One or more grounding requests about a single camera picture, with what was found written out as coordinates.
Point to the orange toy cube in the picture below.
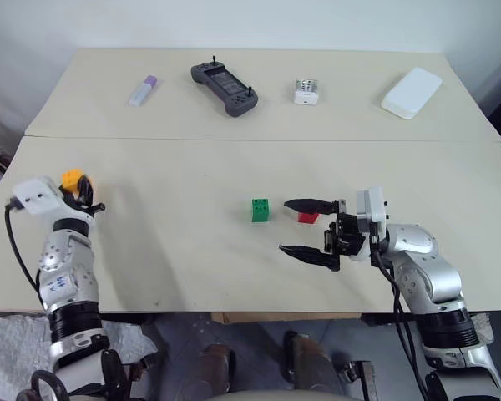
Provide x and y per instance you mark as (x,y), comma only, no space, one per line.
(71,179)

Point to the flat white case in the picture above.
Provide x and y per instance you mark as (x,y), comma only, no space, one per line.
(411,94)

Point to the grey handheld controller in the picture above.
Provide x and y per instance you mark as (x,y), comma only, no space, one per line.
(225,85)

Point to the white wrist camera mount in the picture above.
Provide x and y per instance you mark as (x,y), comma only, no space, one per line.
(371,204)
(35,195)

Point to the white marker with purple cap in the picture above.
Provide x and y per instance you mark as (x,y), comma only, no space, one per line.
(142,92)

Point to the green toy cube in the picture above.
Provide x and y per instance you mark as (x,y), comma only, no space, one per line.
(260,211)

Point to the small white box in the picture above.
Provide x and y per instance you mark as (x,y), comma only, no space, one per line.
(305,92)

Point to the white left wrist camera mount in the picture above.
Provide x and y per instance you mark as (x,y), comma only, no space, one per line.
(35,195)

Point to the dark rounded shape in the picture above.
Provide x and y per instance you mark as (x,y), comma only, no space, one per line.
(313,359)
(217,367)

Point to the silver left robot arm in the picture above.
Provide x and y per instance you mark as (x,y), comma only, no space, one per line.
(69,284)

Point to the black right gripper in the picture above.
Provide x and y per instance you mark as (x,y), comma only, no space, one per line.
(345,236)

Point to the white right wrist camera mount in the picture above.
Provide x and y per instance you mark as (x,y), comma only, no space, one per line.
(371,204)

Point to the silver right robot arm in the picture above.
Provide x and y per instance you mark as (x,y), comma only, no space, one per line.
(426,259)

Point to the red toy cube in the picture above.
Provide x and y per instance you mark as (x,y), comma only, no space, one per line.
(307,218)

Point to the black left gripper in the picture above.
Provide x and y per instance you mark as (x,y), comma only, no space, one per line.
(80,205)

